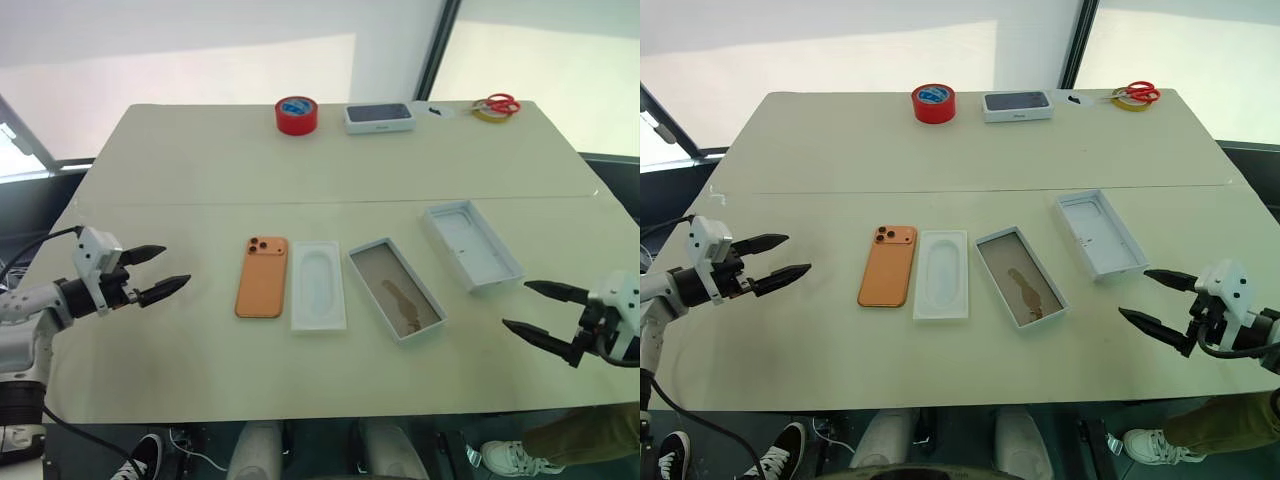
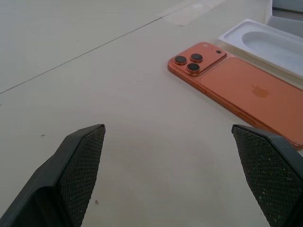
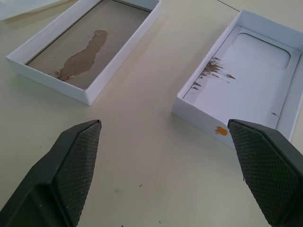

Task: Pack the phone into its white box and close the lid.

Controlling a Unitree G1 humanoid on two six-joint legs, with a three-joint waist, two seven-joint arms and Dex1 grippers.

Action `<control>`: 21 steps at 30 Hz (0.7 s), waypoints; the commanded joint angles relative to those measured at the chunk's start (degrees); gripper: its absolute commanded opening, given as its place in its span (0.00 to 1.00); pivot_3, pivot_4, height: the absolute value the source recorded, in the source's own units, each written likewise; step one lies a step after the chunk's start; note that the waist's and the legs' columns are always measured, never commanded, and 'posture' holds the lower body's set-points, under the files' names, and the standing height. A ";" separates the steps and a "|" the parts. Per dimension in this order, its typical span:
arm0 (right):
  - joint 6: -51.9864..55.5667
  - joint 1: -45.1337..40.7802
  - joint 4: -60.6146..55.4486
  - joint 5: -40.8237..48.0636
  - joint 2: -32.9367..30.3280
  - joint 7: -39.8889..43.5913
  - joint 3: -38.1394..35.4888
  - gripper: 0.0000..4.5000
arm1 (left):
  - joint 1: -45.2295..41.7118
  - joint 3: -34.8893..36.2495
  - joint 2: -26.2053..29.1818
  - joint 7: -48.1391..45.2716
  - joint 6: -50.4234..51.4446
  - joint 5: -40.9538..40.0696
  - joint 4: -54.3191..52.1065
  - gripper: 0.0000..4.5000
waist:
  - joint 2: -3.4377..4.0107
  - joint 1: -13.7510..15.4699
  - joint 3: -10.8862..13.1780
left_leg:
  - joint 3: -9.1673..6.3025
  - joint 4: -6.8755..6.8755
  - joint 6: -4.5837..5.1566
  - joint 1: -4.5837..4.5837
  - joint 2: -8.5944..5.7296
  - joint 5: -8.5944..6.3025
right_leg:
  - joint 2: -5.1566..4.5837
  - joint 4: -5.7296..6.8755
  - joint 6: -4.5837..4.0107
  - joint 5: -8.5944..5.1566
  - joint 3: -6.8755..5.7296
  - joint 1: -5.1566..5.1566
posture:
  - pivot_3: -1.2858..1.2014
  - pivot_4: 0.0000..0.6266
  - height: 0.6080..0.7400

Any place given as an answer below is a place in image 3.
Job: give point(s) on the white cardboard box tray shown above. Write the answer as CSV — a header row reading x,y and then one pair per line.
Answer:
x,y
71,47

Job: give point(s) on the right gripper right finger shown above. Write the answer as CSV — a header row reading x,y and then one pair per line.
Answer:
x,y
272,175

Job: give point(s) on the orange phone box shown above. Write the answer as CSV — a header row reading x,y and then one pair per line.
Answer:
x,y
248,82

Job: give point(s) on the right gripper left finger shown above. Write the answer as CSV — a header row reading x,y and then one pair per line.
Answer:
x,y
47,184

